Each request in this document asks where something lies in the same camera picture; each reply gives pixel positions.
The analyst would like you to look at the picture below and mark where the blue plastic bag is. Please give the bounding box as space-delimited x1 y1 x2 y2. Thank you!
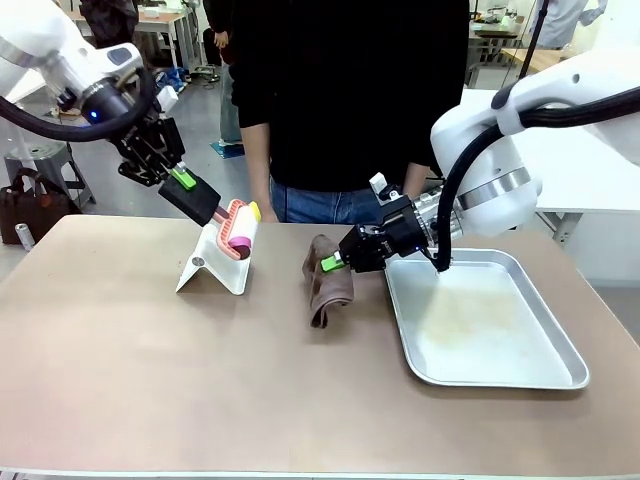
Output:
154 67 190 95

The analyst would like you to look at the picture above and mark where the teal floor mat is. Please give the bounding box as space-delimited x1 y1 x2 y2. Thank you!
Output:
209 139 247 159

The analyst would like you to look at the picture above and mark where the person's right hand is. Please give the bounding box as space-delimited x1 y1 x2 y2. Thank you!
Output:
256 197 280 224

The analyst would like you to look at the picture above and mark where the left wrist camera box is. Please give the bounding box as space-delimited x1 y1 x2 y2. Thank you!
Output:
154 87 180 114

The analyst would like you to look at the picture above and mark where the white folded stand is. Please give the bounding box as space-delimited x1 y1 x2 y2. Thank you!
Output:
174 224 251 295

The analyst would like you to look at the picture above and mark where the black stand pole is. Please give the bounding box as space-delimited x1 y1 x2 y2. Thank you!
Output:
517 0 551 80

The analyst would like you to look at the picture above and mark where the person in black sweater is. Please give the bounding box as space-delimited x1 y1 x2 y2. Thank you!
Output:
230 0 471 225

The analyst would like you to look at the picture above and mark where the wooden workbench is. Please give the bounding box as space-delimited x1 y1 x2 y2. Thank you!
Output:
499 47 569 77

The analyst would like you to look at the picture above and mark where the large white table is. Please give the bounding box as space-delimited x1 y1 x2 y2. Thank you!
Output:
459 88 640 286

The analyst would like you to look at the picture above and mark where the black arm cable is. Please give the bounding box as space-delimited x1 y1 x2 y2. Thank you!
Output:
0 64 157 145
430 85 640 274

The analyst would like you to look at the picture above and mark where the dark brown bag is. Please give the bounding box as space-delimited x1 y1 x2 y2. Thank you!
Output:
0 168 84 245

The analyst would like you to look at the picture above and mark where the person's left forearm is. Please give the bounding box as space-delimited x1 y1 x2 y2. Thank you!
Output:
402 162 432 197

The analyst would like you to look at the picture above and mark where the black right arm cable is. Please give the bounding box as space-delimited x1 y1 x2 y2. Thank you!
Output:
430 85 640 274

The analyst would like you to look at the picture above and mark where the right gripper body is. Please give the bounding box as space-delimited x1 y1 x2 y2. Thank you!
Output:
378 195 432 266

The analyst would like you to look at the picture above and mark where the bystander in light blue shirt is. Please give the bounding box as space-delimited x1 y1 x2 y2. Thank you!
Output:
537 0 601 51

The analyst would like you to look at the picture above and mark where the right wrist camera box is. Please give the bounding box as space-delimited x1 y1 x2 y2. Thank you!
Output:
368 171 404 204

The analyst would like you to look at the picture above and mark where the brown towel cloth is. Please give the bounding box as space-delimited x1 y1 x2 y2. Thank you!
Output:
302 234 355 330

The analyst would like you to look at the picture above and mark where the person's right forearm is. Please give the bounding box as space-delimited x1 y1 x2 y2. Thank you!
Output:
239 122 275 201

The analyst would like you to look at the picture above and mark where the salmon lint roller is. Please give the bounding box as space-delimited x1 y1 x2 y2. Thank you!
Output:
158 174 263 262

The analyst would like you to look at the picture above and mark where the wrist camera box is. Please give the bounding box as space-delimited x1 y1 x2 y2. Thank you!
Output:
368 171 404 204
154 87 180 114

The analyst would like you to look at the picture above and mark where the silver metal tray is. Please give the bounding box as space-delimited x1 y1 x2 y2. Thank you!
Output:
383 248 591 391

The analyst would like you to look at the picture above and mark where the wooden desk with white legs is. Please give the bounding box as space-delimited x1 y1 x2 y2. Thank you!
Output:
134 9 190 71

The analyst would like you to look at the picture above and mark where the bystander in black clothes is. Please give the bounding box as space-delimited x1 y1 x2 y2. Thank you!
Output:
79 0 139 50

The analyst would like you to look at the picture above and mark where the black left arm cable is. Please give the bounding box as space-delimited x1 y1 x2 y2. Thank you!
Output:
0 64 157 145

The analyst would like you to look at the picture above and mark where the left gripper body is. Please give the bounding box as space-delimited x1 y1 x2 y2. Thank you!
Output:
117 115 187 170

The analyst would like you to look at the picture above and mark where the grey plastic stool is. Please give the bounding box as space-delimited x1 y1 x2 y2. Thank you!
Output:
3 142 97 206

